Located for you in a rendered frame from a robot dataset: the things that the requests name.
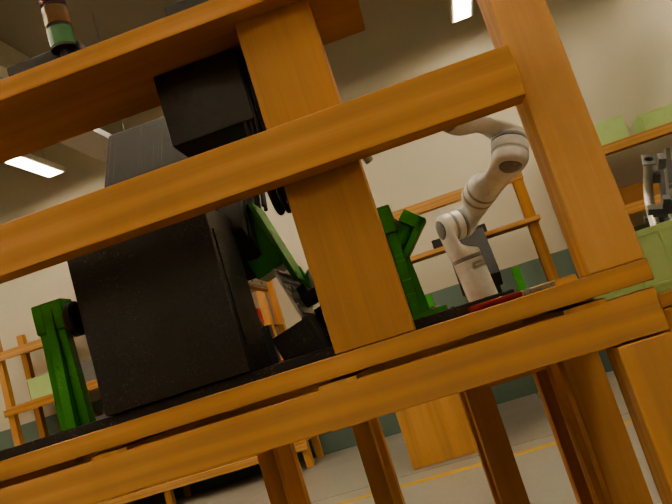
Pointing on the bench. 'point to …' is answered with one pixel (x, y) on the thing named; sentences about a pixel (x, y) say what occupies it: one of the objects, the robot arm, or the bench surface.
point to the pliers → (509, 297)
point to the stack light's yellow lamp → (54, 12)
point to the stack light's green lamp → (61, 37)
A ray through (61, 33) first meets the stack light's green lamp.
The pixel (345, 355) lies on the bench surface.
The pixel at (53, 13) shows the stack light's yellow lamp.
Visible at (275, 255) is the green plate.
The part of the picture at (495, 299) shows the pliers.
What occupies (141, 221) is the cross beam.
